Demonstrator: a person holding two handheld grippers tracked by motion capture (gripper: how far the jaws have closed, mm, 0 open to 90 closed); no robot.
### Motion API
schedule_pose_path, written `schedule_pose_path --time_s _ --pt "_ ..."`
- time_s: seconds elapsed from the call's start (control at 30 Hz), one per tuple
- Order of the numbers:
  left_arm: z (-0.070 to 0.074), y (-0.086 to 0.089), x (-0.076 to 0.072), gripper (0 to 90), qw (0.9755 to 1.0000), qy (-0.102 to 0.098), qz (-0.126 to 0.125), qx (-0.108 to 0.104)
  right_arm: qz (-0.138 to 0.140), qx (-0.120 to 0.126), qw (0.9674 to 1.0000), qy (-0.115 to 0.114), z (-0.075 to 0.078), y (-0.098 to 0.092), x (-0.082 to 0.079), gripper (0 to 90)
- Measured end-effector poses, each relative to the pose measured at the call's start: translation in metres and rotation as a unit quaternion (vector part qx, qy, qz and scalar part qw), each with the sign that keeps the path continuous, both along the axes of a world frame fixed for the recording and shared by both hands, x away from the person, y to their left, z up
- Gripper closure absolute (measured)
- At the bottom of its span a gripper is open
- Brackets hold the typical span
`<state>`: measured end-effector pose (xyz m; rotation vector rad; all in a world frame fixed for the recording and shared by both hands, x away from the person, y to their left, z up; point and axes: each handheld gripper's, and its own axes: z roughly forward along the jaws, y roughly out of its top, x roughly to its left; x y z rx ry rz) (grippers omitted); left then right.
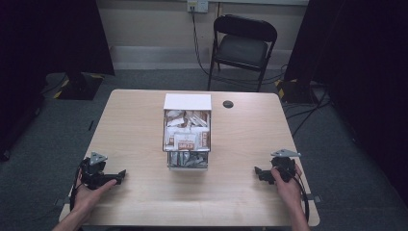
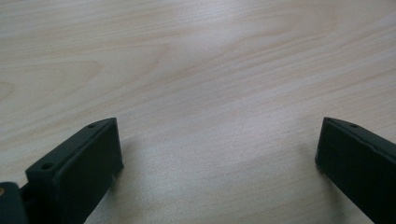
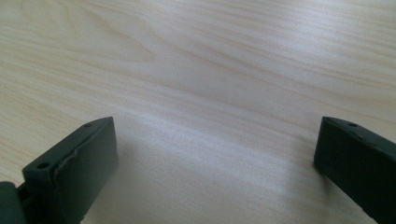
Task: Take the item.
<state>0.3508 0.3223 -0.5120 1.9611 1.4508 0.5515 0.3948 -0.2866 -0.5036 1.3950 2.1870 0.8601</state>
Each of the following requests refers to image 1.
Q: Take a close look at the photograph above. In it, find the black folding chair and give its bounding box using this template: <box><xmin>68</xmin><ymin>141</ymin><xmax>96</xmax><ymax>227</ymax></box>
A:
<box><xmin>207</xmin><ymin>13</ymin><xmax>279</xmax><ymax>93</ymax></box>

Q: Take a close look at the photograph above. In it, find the black curtain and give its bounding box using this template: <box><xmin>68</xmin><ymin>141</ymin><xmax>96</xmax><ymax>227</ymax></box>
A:
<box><xmin>0</xmin><ymin>0</ymin><xmax>115</xmax><ymax>162</ymax></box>
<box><xmin>283</xmin><ymin>0</ymin><xmax>408</xmax><ymax>206</ymax></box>

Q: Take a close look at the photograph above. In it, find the person's right hand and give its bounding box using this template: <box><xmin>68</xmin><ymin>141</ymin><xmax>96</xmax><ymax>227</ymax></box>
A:
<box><xmin>270</xmin><ymin>164</ymin><xmax>304</xmax><ymax>211</ymax></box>

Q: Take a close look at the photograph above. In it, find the white drawer cabinet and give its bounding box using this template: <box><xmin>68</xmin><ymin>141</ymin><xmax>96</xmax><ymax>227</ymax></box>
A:
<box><xmin>162</xmin><ymin>92</ymin><xmax>214</xmax><ymax>171</ymax></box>

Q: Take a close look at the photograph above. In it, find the black floor cable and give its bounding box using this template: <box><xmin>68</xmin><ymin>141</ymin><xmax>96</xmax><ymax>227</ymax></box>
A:
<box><xmin>282</xmin><ymin>86</ymin><xmax>333</xmax><ymax>138</ymax></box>

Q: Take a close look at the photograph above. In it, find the stand base with striped tape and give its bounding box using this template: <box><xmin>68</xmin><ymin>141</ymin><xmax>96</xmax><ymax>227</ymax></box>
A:
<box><xmin>52</xmin><ymin>72</ymin><xmax>106</xmax><ymax>101</ymax></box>
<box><xmin>274</xmin><ymin>78</ymin><xmax>323</xmax><ymax>105</ymax></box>

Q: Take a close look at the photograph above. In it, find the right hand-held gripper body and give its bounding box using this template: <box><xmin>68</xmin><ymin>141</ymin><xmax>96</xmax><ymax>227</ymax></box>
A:
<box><xmin>269</xmin><ymin>148</ymin><xmax>302</xmax><ymax>184</ymax></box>

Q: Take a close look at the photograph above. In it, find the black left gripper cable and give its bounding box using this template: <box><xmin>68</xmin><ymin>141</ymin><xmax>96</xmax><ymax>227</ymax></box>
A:
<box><xmin>68</xmin><ymin>159</ymin><xmax>87</xmax><ymax>214</ymax></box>

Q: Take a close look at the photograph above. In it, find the person's left hand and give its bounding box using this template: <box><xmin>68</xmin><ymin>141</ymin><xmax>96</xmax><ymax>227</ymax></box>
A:
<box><xmin>71</xmin><ymin>178</ymin><xmax>118</xmax><ymax>219</ymax></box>

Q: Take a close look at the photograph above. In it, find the white wall socket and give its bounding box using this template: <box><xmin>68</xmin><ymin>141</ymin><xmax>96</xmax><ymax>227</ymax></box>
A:
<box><xmin>187</xmin><ymin>0</ymin><xmax>210</xmax><ymax>14</ymax></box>

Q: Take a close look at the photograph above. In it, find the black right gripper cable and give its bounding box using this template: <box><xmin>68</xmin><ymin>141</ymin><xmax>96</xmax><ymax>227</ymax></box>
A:
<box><xmin>290</xmin><ymin>171</ymin><xmax>311</xmax><ymax>223</ymax></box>

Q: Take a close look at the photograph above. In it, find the pile of brown white packets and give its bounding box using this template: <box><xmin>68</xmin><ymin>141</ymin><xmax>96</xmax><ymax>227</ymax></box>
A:
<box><xmin>164</xmin><ymin>110</ymin><xmax>212</xmax><ymax>151</ymax></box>

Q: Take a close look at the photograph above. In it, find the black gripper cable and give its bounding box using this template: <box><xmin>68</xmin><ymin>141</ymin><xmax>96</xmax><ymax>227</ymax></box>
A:
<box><xmin>68</xmin><ymin>159</ymin><xmax>87</xmax><ymax>214</ymax></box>
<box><xmin>290</xmin><ymin>171</ymin><xmax>311</xmax><ymax>223</ymax></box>

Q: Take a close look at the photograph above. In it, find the pile of silver packets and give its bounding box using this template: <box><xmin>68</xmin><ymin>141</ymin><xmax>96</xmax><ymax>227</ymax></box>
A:
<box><xmin>168</xmin><ymin>151</ymin><xmax>209</xmax><ymax>168</ymax></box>

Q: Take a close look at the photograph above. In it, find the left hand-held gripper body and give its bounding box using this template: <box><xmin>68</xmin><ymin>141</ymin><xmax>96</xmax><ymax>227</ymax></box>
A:
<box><xmin>79</xmin><ymin>151</ymin><xmax>114</xmax><ymax>191</ymax></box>

